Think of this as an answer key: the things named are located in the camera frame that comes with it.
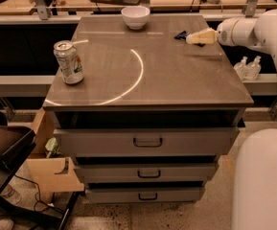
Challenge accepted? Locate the green white small item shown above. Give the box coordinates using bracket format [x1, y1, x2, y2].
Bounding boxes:
[45, 137, 60, 158]

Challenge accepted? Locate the grey drawer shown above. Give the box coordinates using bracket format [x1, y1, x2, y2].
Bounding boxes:
[54, 127, 239, 157]
[74, 163, 218, 183]
[86, 187, 204, 204]

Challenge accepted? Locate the black floor cable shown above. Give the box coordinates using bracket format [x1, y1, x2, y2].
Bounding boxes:
[13, 173, 65, 216]

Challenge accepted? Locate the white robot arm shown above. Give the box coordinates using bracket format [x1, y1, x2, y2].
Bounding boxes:
[185, 10, 277, 230]

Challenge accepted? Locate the middle grey drawer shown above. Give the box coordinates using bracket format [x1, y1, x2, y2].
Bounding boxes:
[74, 163, 218, 183]

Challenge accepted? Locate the clear sanitizer bottle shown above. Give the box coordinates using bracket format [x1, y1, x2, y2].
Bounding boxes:
[234, 57, 247, 80]
[244, 56, 261, 81]

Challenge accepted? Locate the clear sanitizer bottle left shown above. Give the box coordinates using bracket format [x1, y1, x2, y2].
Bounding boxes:
[234, 57, 247, 80]

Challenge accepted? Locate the top grey drawer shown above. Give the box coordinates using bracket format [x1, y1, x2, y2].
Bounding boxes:
[54, 127, 239, 157]

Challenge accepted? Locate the cardboard box piece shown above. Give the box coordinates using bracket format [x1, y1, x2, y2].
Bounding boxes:
[27, 157, 84, 203]

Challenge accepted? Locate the clear sanitizer bottle right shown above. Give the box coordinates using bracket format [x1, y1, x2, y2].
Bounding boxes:
[244, 56, 261, 81]

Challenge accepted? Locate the grey metal bracket right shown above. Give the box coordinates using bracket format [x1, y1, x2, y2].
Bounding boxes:
[242, 0, 258, 17]

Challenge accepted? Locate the bottom grey drawer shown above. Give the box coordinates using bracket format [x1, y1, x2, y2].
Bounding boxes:
[86, 187, 204, 204]

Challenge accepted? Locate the grey metal bracket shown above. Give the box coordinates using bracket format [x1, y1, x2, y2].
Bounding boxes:
[242, 0, 258, 17]
[28, 0, 52, 21]

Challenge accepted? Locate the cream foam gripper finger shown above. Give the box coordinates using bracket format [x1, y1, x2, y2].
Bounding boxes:
[186, 28, 218, 44]

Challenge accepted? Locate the dark brown chair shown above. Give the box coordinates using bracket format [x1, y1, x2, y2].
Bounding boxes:
[0, 111, 35, 193]

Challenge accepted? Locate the grey drawer cabinet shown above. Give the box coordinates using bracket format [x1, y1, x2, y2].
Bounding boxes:
[43, 15, 252, 191]

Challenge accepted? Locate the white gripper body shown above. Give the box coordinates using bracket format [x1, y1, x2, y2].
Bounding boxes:
[217, 17, 258, 47]

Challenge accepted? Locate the silver green soda can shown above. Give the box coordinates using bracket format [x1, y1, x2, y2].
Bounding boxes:
[54, 40, 83, 84]

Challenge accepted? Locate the blue rxbar snack bar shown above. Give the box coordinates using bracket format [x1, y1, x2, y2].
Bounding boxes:
[174, 31, 205, 47]

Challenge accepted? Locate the grey metal bracket left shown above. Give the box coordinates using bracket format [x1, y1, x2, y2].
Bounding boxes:
[28, 0, 52, 21]

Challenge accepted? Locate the white ceramic bowl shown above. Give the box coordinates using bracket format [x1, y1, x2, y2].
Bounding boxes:
[121, 6, 150, 30]

